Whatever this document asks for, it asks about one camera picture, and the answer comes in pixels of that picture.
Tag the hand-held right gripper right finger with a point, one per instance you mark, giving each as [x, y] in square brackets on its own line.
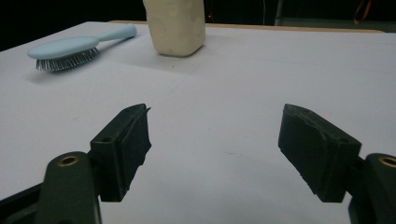
[314, 149]

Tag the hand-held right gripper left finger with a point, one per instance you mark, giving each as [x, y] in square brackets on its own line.
[118, 155]

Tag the light blue hairbrush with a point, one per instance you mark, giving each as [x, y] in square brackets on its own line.
[65, 48]

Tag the cream square cup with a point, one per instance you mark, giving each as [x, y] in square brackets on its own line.
[177, 28]

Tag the white table cover sheet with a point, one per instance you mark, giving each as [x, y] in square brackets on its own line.
[218, 93]

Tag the wooden table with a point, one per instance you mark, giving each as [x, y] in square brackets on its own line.
[280, 28]

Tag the white desk frame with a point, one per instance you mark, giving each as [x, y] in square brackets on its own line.
[279, 9]

